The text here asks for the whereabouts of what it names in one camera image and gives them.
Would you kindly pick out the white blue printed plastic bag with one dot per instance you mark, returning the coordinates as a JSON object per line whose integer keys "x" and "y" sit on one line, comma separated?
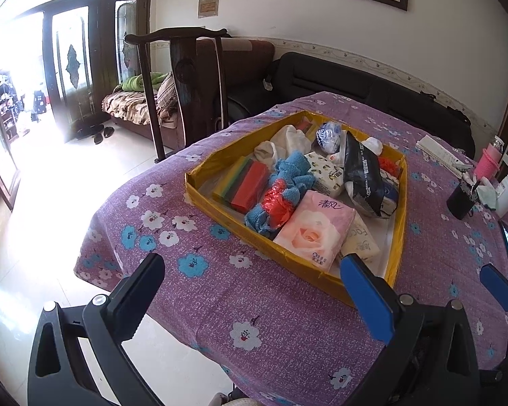
{"x": 330, "y": 137}

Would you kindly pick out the stack of white papers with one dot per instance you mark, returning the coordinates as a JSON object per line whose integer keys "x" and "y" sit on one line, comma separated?
{"x": 440, "y": 152}

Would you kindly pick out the pair of dark slippers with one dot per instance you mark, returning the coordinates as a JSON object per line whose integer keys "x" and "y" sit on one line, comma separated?
{"x": 97, "y": 133}

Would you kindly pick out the couch with patterned blanket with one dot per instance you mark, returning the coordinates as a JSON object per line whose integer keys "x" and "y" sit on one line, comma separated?
{"x": 131, "y": 108}

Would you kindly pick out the blue towel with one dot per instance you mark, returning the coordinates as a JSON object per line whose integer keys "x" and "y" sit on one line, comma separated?
{"x": 296, "y": 169}

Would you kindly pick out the white pink tissue pack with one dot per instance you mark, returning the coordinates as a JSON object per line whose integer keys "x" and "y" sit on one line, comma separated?
{"x": 362, "y": 241}

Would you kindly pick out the green cloth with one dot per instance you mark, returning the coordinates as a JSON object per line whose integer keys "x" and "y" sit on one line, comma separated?
{"x": 139, "y": 82}

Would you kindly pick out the striped pillow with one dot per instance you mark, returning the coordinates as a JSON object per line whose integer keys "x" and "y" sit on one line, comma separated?
{"x": 167, "y": 89}

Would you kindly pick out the pink rose tissue pack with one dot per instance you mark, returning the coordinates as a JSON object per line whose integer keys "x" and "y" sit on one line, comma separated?
{"x": 313, "y": 232}

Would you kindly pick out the black cylinder container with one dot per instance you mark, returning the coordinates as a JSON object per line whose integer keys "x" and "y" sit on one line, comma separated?
{"x": 461, "y": 201}

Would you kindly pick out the small wall plaque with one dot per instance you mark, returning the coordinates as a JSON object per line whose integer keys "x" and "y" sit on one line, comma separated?
{"x": 207, "y": 6}

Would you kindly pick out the bagged yellow red sponge cloths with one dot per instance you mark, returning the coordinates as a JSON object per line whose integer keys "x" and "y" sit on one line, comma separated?
{"x": 245, "y": 184}

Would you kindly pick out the lemon print tissue pack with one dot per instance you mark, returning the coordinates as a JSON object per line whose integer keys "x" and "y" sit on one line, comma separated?
{"x": 324, "y": 175}

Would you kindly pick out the black snack packet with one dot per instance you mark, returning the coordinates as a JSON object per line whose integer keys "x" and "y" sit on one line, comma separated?
{"x": 366, "y": 173}

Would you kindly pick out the purple floral tablecloth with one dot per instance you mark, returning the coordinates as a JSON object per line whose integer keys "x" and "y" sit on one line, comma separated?
{"x": 258, "y": 304}

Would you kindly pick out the dark wooden chair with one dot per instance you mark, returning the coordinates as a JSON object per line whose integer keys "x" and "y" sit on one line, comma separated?
{"x": 184, "y": 67}

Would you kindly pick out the white fluffy cloth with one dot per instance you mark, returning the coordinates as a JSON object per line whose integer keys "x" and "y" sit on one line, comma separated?
{"x": 283, "y": 143}

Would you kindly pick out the wooden glass door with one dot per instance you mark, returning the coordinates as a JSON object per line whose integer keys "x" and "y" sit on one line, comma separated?
{"x": 97, "y": 50}

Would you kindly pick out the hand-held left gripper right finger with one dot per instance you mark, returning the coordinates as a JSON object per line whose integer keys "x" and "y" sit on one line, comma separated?
{"x": 364, "y": 296}

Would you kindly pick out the yellow cardboard tray box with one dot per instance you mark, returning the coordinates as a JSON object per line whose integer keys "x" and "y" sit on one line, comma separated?
{"x": 398, "y": 237}

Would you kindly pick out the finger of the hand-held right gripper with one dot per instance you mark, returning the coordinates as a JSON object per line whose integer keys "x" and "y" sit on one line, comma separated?
{"x": 497, "y": 285}

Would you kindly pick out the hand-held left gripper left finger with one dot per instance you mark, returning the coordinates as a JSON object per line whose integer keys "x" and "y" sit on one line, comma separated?
{"x": 131, "y": 300}

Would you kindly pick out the pink thermos bottle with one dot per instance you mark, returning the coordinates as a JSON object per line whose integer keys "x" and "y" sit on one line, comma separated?
{"x": 487, "y": 160}

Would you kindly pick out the black sofa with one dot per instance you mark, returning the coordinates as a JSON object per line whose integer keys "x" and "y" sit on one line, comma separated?
{"x": 364, "y": 89}

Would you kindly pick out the small white plastic bag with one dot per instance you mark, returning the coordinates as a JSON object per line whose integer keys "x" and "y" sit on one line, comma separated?
{"x": 372, "y": 144}

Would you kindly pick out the blue tissue pack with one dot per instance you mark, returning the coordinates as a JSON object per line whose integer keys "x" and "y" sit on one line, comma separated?
{"x": 391, "y": 194}

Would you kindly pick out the brown armchair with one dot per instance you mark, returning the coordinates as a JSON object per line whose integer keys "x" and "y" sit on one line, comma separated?
{"x": 245, "y": 72}

